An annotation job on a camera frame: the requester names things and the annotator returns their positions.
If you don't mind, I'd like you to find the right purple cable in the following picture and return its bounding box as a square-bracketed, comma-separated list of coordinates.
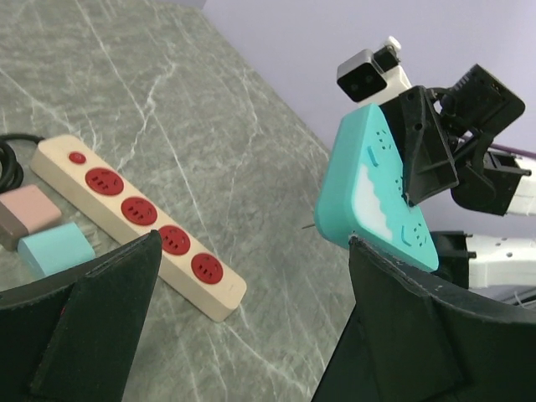
[487, 142, 536, 160]

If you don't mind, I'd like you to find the teal plug adapter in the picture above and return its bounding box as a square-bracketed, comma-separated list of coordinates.
[17, 222, 95, 280]

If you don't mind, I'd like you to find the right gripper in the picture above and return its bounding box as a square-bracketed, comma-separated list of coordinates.
[380, 64, 526, 216]

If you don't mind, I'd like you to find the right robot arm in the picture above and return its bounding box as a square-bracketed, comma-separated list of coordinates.
[313, 61, 535, 401]

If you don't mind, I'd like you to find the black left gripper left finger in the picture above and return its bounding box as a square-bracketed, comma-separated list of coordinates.
[1, 230, 162, 401]

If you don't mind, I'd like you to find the black coiled power cord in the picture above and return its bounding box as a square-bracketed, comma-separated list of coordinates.
[0, 132, 47, 196]

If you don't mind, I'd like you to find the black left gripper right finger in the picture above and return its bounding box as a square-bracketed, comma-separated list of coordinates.
[313, 238, 535, 401]

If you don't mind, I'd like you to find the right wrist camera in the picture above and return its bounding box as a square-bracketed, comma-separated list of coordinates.
[336, 36, 412, 107]

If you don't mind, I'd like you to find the beige red power strip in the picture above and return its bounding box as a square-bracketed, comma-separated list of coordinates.
[30, 135, 247, 322]

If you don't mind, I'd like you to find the teal triangular power strip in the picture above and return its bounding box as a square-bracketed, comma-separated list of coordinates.
[314, 104, 439, 272]

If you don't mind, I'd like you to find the brown pink plug adapter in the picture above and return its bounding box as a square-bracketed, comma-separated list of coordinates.
[1, 184, 62, 251]

